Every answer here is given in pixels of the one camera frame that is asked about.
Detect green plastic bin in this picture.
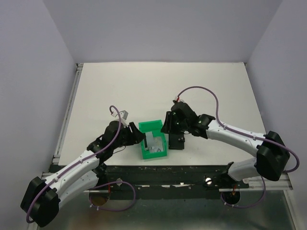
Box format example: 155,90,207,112
139,120,167,160

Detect black leather card holder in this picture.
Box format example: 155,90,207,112
168,133,185,150

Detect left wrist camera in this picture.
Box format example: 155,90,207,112
111,110,129,121

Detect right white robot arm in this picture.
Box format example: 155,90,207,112
161,102,290,188

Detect aluminium frame rail left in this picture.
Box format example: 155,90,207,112
52,63,84,165

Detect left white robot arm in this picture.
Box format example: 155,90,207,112
20,120,145,227

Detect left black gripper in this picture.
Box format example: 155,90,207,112
112,122,146,150

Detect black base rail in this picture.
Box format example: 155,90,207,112
88,165,249,201

